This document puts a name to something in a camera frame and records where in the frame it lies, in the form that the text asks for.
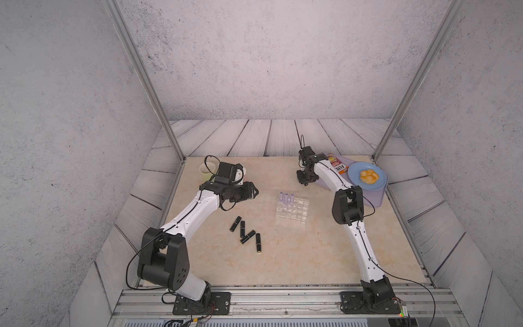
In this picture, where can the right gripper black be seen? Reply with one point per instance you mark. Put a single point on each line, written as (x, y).
(300, 178)

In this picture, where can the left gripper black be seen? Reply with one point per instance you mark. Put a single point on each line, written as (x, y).
(248, 191)

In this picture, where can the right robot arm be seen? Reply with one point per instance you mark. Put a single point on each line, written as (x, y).
(377, 295)

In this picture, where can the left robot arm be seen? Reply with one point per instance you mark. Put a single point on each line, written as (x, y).
(164, 257)

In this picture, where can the clear acrylic lipstick organizer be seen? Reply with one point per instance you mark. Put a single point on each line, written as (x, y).
(296, 214)

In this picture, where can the orange snack packet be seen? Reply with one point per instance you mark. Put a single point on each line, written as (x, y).
(337, 165)

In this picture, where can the green mug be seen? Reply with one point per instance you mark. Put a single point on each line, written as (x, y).
(207, 171)

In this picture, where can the blue plate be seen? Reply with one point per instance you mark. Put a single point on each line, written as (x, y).
(354, 175)

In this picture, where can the bread roll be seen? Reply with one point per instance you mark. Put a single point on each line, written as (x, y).
(369, 177)

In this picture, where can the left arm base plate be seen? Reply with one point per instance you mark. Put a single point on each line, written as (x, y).
(211, 304)

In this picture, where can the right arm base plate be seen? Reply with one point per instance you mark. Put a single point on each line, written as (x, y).
(359, 303)

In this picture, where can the aluminium rail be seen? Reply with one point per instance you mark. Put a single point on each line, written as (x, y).
(285, 301)

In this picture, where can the right frame post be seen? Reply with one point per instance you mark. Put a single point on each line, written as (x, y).
(449, 19)

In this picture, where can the frame post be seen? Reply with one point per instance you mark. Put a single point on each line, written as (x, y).
(449, 19)
(142, 74)

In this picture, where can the left frame post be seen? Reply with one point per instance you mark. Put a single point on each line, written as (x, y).
(142, 74)

